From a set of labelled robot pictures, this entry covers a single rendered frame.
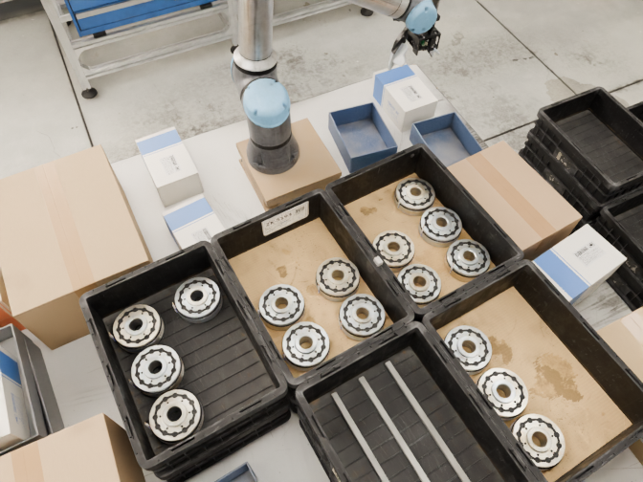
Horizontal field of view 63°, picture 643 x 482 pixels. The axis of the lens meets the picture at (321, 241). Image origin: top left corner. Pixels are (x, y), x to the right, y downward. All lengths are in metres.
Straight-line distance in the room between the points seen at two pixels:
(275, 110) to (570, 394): 0.94
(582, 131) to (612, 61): 1.31
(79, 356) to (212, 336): 0.37
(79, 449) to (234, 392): 0.30
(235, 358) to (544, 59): 2.64
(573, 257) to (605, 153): 0.90
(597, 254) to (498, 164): 0.34
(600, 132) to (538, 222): 0.92
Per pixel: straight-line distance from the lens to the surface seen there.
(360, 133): 1.72
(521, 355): 1.27
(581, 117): 2.32
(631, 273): 2.09
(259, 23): 1.38
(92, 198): 1.41
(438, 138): 1.75
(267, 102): 1.38
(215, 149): 1.70
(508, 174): 1.49
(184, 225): 1.43
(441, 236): 1.32
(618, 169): 2.19
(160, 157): 1.60
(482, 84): 3.09
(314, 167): 1.52
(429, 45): 1.61
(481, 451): 1.18
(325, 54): 3.15
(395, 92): 1.75
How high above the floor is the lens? 1.94
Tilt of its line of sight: 57 degrees down
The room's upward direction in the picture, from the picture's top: 1 degrees clockwise
